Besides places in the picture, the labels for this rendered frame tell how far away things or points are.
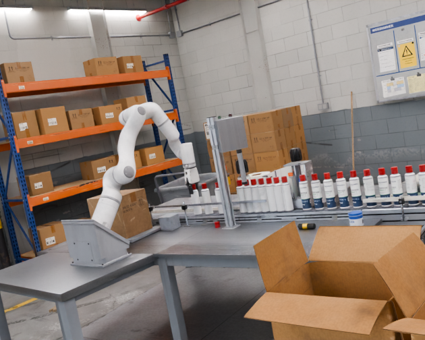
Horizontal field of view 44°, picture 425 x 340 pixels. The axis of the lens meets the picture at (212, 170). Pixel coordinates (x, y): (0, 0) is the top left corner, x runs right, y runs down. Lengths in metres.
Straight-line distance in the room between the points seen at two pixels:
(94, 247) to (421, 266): 1.90
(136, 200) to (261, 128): 3.58
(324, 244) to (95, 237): 1.47
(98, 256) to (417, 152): 5.33
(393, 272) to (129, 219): 2.29
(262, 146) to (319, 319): 5.53
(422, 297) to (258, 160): 5.59
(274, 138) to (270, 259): 5.17
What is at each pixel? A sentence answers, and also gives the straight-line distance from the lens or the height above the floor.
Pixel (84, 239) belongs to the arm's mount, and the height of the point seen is 0.98.
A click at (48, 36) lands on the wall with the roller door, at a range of 8.01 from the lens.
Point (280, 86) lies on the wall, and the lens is 8.26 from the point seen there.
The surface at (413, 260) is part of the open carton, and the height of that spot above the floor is 1.09.
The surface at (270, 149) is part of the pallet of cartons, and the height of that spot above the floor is 0.92.
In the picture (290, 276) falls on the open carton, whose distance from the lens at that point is 1.59.
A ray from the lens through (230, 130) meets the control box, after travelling 3.06.
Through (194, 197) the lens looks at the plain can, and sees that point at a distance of 3.43.
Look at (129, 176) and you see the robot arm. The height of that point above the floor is 1.25.
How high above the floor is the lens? 1.54
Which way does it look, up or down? 6 degrees down
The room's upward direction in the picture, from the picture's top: 10 degrees counter-clockwise
